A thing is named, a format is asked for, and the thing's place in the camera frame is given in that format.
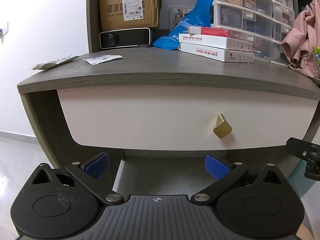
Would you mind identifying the blue plastic bag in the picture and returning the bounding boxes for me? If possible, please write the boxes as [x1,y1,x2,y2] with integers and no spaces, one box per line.
[152,0,214,51]

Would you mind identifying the white flat box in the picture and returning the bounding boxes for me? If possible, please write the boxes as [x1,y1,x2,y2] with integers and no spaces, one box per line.
[182,33,255,53]
[179,42,255,63]

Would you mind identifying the brown cardboard box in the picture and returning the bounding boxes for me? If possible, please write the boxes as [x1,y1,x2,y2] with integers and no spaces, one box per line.
[96,0,161,32]

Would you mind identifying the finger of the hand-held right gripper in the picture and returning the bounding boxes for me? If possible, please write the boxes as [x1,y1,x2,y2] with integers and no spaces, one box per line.
[286,137,320,178]

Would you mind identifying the printed picture card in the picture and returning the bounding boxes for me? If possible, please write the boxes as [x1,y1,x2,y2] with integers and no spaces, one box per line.
[170,7,195,34]

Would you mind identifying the red box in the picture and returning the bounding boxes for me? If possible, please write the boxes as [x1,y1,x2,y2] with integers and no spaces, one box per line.
[188,26,230,37]

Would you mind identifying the acrylic cartoon figure stand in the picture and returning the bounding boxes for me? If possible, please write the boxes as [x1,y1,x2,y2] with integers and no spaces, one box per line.
[312,45,320,68]

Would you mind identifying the white torn packet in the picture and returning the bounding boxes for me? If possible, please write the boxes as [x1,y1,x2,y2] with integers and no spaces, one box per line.
[82,54,124,66]

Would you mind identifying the brass drawer knob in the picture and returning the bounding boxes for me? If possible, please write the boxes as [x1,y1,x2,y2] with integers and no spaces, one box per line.
[213,113,233,139]

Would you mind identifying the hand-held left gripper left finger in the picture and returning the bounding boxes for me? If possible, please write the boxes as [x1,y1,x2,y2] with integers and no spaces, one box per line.
[32,152,123,205]

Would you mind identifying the teal cabinet panel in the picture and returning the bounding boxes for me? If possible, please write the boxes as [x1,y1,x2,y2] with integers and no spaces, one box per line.
[287,165,311,206]

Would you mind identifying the white drawer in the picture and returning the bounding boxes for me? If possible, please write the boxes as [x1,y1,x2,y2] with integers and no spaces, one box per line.
[57,89,316,153]

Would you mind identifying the grey wooden desk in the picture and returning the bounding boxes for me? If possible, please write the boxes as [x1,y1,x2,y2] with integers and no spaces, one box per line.
[17,0,320,198]

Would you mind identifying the pink cloth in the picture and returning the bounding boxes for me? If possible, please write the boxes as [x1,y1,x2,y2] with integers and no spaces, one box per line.
[281,0,320,79]

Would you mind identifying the narrow clear drawer organizer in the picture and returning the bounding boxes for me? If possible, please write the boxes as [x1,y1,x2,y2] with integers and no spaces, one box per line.
[270,0,296,65]

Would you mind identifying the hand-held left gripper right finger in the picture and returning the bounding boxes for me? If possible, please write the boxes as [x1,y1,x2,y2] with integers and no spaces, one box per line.
[191,154,288,204]

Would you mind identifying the wide clear drawer organizer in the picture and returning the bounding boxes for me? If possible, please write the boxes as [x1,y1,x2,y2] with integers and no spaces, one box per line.
[201,0,275,61]

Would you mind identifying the white wall hook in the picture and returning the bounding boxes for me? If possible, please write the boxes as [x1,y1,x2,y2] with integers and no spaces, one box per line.
[0,22,9,42]

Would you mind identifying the grey foil packet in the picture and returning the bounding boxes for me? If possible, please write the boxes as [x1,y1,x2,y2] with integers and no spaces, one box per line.
[32,55,80,71]

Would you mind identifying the black and white projector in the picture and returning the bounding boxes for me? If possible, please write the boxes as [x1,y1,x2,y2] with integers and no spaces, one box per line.
[99,27,151,49]

